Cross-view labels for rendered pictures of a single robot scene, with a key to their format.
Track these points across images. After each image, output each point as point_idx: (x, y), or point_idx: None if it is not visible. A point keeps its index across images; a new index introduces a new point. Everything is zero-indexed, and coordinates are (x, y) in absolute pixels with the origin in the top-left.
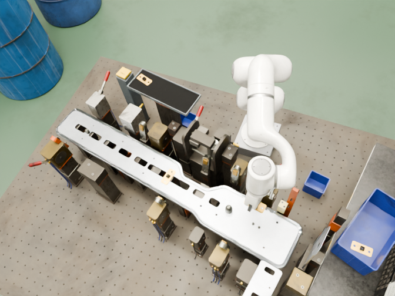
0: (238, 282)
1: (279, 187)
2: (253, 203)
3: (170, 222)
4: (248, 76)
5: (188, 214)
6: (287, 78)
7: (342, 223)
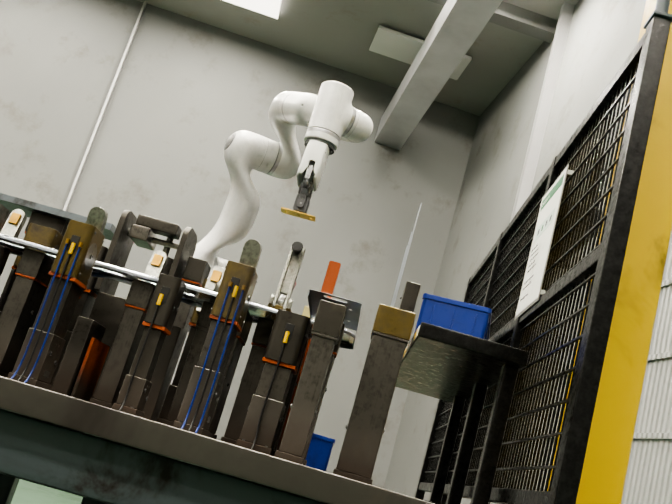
0: (273, 356)
1: (358, 117)
2: (319, 154)
3: (62, 334)
4: (279, 95)
5: (81, 381)
6: (299, 162)
7: (414, 303)
